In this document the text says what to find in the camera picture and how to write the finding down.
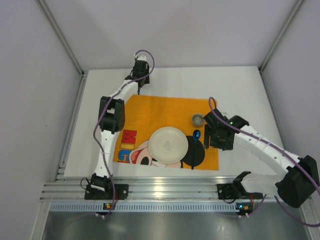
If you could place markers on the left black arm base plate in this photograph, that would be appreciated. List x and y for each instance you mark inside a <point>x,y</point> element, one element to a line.
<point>93,192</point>

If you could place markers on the small speckled stone cup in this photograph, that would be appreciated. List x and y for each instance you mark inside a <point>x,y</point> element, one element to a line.
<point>197,120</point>

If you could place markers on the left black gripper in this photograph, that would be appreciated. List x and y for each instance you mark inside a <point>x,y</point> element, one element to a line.
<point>139,81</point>

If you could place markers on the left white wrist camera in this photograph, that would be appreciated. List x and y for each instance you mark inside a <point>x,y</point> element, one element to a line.
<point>140,58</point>

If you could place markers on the aluminium mounting rail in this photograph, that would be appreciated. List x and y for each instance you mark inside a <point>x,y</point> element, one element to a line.
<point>202,188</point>

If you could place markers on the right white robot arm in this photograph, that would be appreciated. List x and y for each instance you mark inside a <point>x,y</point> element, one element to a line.
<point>296,178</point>

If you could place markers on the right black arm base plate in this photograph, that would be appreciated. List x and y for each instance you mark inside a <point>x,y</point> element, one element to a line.
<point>230,191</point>

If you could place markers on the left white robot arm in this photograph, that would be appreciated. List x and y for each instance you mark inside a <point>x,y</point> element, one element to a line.
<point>111,121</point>

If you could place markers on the left aluminium frame post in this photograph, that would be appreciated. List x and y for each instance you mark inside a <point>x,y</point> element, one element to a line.
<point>60,35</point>

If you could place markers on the cream round plate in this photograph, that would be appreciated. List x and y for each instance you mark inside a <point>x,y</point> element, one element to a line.
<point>168,145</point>

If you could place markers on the aluminium frame post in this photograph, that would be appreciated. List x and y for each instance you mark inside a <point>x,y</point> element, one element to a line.
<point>298,4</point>
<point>60,35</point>

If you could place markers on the right aluminium frame post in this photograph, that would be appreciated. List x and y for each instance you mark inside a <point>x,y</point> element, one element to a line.
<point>298,4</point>

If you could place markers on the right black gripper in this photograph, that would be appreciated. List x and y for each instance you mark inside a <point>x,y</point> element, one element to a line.
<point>210,122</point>

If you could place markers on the orange Mickey Mouse cloth placemat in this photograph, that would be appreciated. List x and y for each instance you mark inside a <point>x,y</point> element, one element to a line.
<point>146,114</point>

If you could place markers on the slotted grey cable duct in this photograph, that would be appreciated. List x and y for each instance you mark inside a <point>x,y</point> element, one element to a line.
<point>151,207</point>

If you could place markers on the blue metallic spoon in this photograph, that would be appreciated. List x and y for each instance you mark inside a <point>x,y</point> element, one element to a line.
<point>196,136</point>

